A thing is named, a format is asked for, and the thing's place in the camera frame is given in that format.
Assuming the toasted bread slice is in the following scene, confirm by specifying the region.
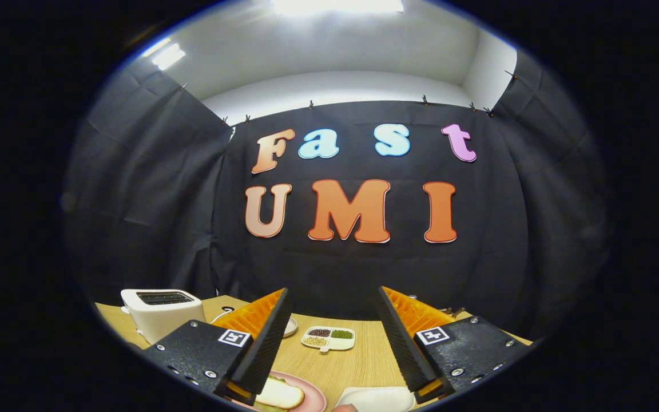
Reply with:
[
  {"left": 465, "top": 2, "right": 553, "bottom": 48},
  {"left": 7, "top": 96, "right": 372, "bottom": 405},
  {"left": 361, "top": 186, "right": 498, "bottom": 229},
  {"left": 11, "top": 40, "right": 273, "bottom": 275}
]
[{"left": 255, "top": 375, "right": 305, "bottom": 410}]

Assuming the white toaster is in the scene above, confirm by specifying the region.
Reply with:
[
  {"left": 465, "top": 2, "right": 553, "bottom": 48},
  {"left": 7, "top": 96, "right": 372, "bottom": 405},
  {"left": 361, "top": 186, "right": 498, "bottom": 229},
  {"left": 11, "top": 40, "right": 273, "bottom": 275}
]
[{"left": 121, "top": 289, "right": 207, "bottom": 345}]

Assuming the pink round plate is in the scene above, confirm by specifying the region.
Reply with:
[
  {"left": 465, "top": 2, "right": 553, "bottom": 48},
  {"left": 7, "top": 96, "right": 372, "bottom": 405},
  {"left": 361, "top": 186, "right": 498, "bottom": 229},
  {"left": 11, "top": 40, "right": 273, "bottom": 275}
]
[{"left": 232, "top": 371, "right": 327, "bottom": 412}]

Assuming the white divided dish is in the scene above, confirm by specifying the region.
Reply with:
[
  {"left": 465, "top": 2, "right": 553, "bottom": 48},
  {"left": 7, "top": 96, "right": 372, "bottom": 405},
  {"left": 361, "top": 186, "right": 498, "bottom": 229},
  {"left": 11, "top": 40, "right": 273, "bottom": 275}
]
[{"left": 301, "top": 326, "right": 356, "bottom": 354}]

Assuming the black backdrop cloth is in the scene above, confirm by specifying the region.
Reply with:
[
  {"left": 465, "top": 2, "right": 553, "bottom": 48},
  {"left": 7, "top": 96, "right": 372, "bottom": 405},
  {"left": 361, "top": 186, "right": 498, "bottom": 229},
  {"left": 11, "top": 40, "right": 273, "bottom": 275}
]
[{"left": 62, "top": 51, "right": 613, "bottom": 344}]

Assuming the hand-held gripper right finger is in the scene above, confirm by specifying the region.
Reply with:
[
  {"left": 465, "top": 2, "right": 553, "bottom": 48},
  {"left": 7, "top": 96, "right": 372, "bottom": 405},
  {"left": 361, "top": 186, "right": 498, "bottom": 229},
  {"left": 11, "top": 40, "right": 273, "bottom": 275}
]
[{"left": 376, "top": 286, "right": 533, "bottom": 404}]

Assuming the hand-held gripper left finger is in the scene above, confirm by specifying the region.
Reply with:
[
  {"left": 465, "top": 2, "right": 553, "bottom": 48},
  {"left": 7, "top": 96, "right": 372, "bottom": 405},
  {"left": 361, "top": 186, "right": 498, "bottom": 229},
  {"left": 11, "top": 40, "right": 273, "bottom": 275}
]
[{"left": 141, "top": 287, "right": 293, "bottom": 407}]

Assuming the white square plate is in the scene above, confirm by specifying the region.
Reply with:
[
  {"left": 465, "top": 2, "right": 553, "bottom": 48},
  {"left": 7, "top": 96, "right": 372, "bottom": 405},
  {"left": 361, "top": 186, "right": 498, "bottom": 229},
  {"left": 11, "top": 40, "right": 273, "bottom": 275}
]
[{"left": 335, "top": 387, "right": 416, "bottom": 412}]

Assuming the ceiling light panel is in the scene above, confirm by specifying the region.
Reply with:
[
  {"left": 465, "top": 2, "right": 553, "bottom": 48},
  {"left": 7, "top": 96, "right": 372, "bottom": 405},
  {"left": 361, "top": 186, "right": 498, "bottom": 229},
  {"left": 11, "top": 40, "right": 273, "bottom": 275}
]
[
  {"left": 272, "top": 0, "right": 404, "bottom": 15},
  {"left": 152, "top": 43, "right": 187, "bottom": 72}
]

